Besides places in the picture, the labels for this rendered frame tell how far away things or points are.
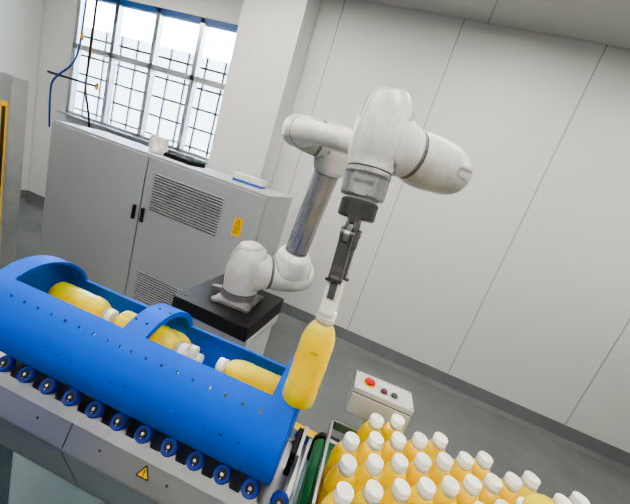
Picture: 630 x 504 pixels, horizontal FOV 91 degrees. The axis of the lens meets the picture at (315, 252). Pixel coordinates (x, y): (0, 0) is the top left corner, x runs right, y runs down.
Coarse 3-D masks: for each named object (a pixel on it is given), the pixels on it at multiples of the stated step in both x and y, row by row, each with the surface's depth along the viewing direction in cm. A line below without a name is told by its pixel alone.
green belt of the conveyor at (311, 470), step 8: (320, 440) 102; (312, 448) 101; (320, 448) 98; (328, 448) 99; (312, 456) 96; (320, 456) 96; (328, 456) 96; (312, 464) 93; (312, 472) 90; (304, 480) 88; (312, 480) 87; (304, 488) 85; (312, 488) 85; (304, 496) 83
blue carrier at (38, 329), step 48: (0, 288) 80; (48, 288) 97; (96, 288) 103; (0, 336) 78; (48, 336) 75; (96, 336) 75; (144, 336) 75; (192, 336) 98; (96, 384) 73; (144, 384) 71; (192, 384) 70; (240, 384) 71; (192, 432) 70; (240, 432) 67; (288, 432) 67
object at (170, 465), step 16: (0, 384) 84; (16, 384) 84; (32, 384) 84; (32, 400) 82; (48, 400) 82; (64, 416) 81; (80, 416) 81; (96, 432) 79; (112, 432) 79; (128, 448) 78; (144, 448) 78; (160, 464) 77; (176, 464) 77; (192, 480) 75; (208, 480) 75; (224, 496) 74; (240, 496) 74; (256, 496) 74
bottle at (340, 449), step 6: (336, 444) 81; (342, 444) 78; (336, 450) 79; (342, 450) 78; (348, 450) 77; (354, 450) 78; (330, 456) 80; (336, 456) 78; (354, 456) 78; (330, 462) 79; (336, 462) 78; (324, 468) 82; (330, 468) 79; (324, 474) 80; (318, 492) 81
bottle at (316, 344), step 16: (320, 320) 62; (304, 336) 62; (320, 336) 61; (304, 352) 62; (320, 352) 61; (304, 368) 62; (320, 368) 62; (288, 384) 64; (304, 384) 62; (320, 384) 64; (288, 400) 63; (304, 400) 62
